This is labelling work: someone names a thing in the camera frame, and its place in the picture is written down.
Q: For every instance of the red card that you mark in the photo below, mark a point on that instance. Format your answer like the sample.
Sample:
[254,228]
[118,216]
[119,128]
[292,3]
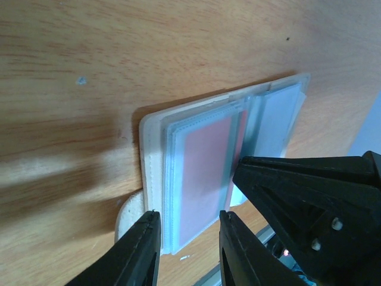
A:
[210,153]

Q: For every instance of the beige card holder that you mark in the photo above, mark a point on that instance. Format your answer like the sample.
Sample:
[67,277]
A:
[273,108]

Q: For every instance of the aluminium rail frame front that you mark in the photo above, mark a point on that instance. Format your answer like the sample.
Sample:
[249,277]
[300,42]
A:
[266,236]

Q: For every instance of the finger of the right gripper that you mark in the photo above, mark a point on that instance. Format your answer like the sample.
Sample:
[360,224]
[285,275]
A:
[325,211]

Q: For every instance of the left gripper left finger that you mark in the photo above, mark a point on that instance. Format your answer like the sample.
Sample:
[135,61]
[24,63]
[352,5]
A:
[132,260]

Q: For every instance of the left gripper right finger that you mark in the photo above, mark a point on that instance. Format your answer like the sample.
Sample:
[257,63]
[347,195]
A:
[244,260]

